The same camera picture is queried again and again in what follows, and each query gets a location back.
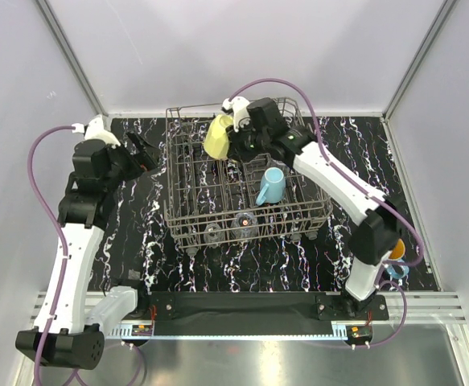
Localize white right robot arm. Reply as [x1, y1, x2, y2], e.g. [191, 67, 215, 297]
[222, 96, 404, 319]

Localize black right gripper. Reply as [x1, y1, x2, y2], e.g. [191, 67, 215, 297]
[224, 119, 269, 165]

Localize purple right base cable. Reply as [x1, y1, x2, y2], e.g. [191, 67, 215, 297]
[368, 280, 410, 347]

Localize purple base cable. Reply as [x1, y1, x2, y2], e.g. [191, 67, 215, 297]
[368, 280, 410, 347]
[72, 343, 146, 386]

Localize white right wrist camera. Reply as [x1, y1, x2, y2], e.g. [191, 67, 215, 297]
[221, 96, 250, 132]

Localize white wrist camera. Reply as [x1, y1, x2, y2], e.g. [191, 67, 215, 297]
[70, 114, 121, 146]
[221, 96, 250, 132]

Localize light blue ceramic mug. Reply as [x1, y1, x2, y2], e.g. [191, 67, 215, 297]
[256, 167, 286, 206]

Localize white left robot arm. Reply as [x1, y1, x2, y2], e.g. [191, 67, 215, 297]
[15, 132, 159, 370]

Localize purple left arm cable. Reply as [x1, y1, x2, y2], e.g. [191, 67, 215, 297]
[27, 125, 78, 386]

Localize grey wire dish rack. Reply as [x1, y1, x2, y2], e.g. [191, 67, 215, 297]
[164, 106, 332, 256]

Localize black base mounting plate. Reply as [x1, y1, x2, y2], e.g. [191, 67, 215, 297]
[126, 292, 389, 322]

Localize blue floral mug orange inside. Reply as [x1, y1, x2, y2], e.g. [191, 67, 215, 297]
[386, 239, 409, 280]

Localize aluminium frame rail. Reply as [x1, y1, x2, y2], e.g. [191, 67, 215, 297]
[28, 291, 468, 343]

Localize clear glass cup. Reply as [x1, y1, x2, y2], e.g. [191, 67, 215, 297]
[204, 223, 224, 248]
[273, 160, 289, 170]
[230, 211, 258, 240]

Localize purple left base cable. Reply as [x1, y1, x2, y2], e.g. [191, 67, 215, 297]
[72, 343, 146, 386]

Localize yellow ceramic mug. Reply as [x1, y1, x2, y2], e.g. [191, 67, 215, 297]
[203, 114, 233, 160]

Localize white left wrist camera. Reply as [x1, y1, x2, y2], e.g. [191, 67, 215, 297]
[70, 114, 121, 146]

